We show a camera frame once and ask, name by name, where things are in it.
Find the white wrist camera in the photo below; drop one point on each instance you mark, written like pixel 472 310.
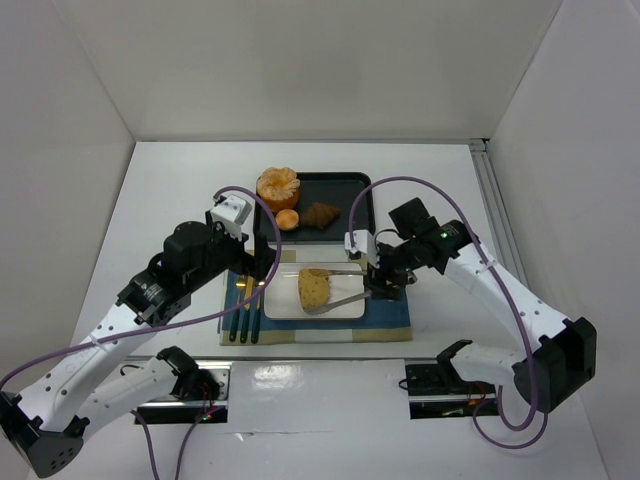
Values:
pixel 358 244
pixel 231 211

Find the white rectangular plate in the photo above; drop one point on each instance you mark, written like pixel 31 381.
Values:
pixel 281 301

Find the gold spoon green handle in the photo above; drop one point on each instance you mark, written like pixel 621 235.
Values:
pixel 256 322

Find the metal tongs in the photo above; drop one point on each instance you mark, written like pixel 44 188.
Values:
pixel 342 302

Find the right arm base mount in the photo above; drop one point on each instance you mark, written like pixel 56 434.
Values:
pixel 436 391

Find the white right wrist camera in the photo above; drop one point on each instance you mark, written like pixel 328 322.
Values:
pixel 358 244

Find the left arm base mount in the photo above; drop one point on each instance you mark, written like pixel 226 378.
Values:
pixel 201 390

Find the blue beige placemat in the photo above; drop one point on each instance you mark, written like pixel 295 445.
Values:
pixel 382 321

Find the small round orange bun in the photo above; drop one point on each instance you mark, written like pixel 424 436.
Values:
pixel 287 219

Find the yellow cup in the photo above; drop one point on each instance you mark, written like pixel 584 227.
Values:
pixel 395 293

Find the tan sliced bread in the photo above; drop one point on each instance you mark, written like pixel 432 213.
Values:
pixel 313 288

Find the gold knife green handle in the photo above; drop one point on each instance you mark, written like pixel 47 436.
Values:
pixel 247 311

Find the aluminium frame rail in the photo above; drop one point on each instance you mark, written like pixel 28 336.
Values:
pixel 506 250

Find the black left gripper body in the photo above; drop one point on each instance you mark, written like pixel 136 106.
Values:
pixel 263 257

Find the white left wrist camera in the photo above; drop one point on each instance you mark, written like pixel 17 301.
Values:
pixel 231 211

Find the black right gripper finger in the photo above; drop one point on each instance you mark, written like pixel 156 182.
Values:
pixel 373 265
pixel 377 288

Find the dark brown bread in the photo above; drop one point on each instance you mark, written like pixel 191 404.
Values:
pixel 319 215

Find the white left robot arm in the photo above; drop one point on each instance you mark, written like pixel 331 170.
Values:
pixel 49 421

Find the black baking tray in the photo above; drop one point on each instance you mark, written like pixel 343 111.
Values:
pixel 338 189

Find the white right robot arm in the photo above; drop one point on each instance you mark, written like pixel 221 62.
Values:
pixel 555 355

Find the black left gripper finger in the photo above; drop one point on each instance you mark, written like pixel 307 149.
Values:
pixel 280 257
pixel 261 257

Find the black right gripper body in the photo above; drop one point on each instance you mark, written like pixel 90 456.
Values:
pixel 380 275

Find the large orange flower bread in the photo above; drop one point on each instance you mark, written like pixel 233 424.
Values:
pixel 279 188

